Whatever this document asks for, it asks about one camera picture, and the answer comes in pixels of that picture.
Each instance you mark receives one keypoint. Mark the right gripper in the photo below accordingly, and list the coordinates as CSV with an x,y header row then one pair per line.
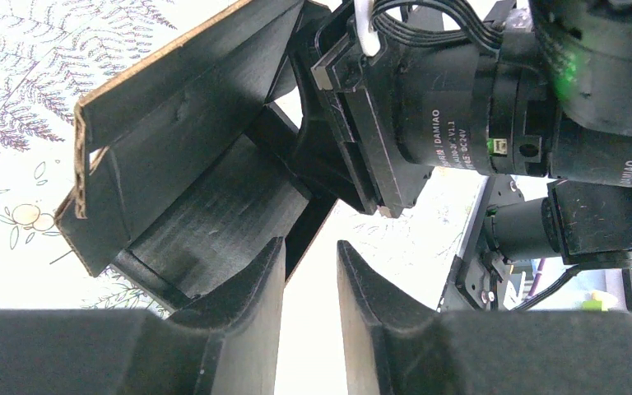
x,y
376,126

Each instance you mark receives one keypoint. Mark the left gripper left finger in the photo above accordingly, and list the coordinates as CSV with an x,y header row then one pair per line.
x,y
225,342

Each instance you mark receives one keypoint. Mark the floral tablecloth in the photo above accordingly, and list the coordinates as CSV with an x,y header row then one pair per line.
x,y
48,53

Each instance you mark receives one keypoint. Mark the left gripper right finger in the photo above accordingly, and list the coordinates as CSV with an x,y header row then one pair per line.
x,y
394,344

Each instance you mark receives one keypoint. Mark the black paper box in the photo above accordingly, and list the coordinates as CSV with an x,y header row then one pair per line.
x,y
185,165

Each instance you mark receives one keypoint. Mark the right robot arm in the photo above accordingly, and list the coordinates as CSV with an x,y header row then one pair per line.
x,y
582,210

